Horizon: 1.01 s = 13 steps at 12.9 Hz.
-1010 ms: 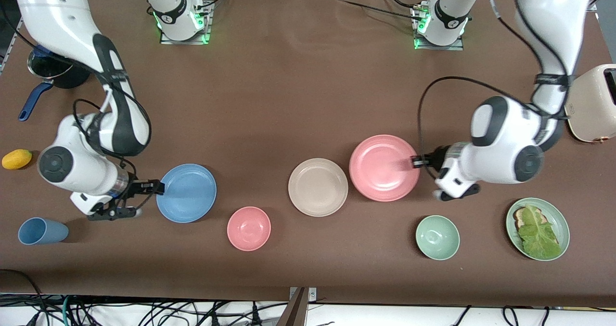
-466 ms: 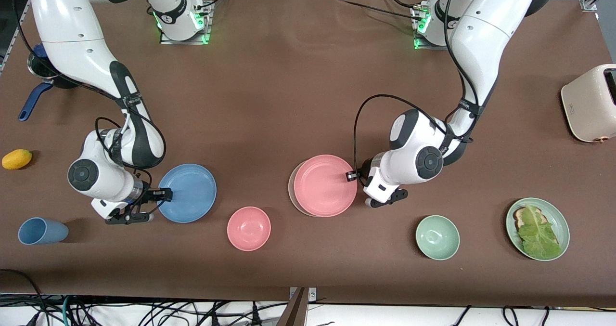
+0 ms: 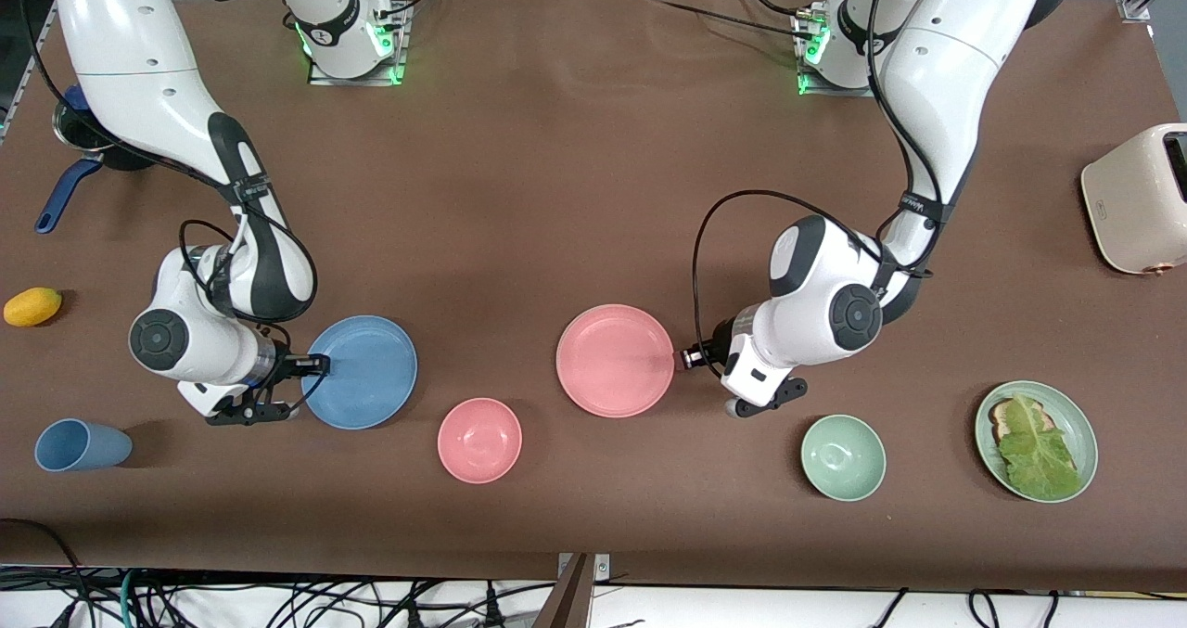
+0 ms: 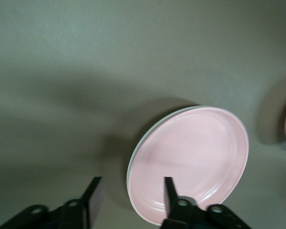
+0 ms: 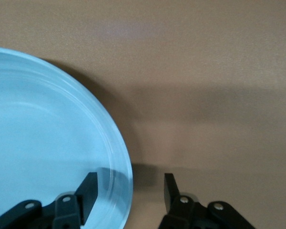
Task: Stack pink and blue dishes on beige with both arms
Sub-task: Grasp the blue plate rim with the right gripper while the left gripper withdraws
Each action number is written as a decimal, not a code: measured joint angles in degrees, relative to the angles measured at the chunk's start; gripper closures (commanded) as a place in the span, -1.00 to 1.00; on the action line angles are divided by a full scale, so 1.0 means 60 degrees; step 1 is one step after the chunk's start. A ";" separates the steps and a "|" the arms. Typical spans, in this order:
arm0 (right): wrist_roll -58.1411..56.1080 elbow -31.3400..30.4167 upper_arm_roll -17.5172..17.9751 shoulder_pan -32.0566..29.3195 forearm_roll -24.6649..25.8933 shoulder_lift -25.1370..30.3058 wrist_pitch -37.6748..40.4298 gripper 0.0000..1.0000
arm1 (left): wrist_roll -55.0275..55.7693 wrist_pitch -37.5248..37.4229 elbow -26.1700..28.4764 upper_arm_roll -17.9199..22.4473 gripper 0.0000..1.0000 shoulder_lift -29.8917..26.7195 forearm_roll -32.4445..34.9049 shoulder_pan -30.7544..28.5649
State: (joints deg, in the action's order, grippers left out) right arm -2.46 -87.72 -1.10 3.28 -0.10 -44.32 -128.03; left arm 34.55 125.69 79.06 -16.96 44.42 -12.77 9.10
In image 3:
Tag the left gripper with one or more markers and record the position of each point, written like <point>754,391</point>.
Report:
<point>715,351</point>

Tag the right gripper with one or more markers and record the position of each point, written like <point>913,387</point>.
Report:
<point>291,365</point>

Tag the blue shallow plate bowl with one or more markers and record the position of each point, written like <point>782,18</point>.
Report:
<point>366,378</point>

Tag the pink shallow plate bowl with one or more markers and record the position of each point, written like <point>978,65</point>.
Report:
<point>616,361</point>

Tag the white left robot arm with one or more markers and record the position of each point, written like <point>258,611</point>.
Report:
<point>937,81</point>

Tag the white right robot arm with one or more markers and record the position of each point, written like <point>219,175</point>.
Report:
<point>130,53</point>

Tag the green deep bowl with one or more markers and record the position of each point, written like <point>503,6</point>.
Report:
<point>843,458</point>

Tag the pink deep bowl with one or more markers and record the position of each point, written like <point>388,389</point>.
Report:
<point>479,441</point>

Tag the brown table cover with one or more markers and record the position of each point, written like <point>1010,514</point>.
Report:
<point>556,192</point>

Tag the blue plastic cup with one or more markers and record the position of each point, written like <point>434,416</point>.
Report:
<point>79,446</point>

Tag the yellow lemon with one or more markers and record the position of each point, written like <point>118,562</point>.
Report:
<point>32,306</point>

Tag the brown table leg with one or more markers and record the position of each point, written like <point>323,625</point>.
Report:
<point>567,600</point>

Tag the toasted bread slice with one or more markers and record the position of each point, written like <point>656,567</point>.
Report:
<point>1000,415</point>

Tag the blue saucepan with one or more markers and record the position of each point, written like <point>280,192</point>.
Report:
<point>79,136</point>

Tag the green lettuce leaf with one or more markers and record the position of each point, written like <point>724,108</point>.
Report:
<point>1039,456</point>

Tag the green plate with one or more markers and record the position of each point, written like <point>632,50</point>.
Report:
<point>1080,424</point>

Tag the beige toaster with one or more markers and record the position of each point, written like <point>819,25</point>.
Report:
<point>1136,201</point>

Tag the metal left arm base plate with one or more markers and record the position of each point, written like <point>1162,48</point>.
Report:
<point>803,76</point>

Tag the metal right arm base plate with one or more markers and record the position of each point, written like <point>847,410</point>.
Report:
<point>399,62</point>

